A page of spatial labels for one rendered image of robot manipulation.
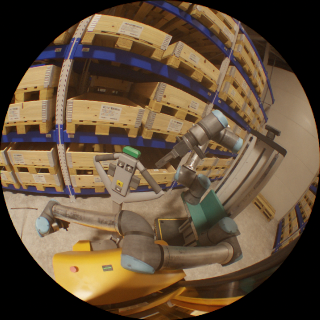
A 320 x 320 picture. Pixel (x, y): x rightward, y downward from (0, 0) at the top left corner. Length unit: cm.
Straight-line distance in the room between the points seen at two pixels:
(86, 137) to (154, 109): 80
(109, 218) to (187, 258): 35
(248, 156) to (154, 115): 101
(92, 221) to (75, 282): 46
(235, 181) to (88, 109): 146
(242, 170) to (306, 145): 497
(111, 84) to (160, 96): 135
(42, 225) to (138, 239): 54
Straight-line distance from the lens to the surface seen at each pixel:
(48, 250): 192
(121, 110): 118
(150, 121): 129
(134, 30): 130
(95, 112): 118
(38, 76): 137
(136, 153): 51
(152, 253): 41
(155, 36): 133
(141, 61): 127
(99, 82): 240
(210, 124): 46
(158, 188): 53
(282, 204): 581
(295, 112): 602
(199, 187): 102
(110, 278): 78
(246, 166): 99
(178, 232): 165
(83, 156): 138
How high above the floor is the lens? 167
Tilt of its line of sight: 29 degrees down
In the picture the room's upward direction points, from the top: 21 degrees clockwise
